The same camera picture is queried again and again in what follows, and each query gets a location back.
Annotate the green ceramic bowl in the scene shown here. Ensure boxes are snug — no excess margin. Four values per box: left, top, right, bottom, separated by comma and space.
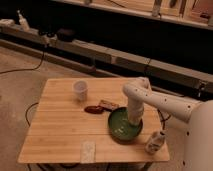
108, 107, 143, 141

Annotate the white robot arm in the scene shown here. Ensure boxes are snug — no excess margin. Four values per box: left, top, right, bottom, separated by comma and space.
122, 77, 213, 171

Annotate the brown rectangular box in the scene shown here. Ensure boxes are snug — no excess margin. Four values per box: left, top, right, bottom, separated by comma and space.
99, 100, 119, 111

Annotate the white plastic bottle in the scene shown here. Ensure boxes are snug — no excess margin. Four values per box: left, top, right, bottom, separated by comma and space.
145, 130, 165, 155

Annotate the red brown oblong object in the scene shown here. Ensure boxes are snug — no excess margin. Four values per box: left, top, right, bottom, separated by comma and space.
84, 106, 104, 114

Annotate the translucent plastic cup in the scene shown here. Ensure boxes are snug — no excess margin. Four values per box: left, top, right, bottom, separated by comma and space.
73, 80, 88, 101

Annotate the pale sponge block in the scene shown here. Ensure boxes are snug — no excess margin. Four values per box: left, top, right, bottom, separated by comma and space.
81, 141, 96, 163

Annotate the black device on ledge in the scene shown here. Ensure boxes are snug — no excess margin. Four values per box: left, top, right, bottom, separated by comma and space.
56, 28, 75, 42

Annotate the white spray bottle background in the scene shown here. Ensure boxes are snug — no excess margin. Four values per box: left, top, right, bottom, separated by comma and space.
17, 11, 30, 31

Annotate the black cable on floor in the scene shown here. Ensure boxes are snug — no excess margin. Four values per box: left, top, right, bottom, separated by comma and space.
0, 46, 46, 75

